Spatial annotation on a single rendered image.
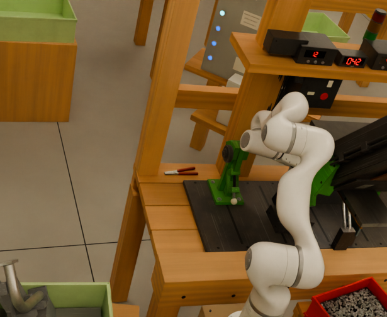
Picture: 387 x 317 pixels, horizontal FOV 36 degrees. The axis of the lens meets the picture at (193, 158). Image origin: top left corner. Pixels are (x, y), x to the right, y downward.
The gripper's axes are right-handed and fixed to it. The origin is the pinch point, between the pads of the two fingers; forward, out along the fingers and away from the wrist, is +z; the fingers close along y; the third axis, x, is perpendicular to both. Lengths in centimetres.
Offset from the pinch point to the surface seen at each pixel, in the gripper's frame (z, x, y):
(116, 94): 4, 247, 72
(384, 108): 50, 11, 37
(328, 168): 2.8, -9.5, -3.9
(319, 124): 10.8, 8.6, 18.5
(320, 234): 18.9, 8.6, -28.2
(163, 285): -51, 9, -58
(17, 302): -107, -11, -68
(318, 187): 2.8, -5.0, -11.3
